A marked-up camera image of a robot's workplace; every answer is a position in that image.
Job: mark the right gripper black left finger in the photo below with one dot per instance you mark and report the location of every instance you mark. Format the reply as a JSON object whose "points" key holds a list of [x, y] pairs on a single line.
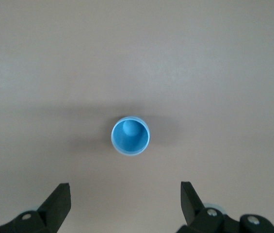
{"points": [[54, 208]]}

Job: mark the blue plastic cup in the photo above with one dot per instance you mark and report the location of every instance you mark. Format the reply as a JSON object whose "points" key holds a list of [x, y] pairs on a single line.
{"points": [[129, 143]]}

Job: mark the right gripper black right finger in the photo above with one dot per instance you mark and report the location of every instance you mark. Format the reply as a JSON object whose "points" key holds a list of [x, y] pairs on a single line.
{"points": [[192, 208]]}

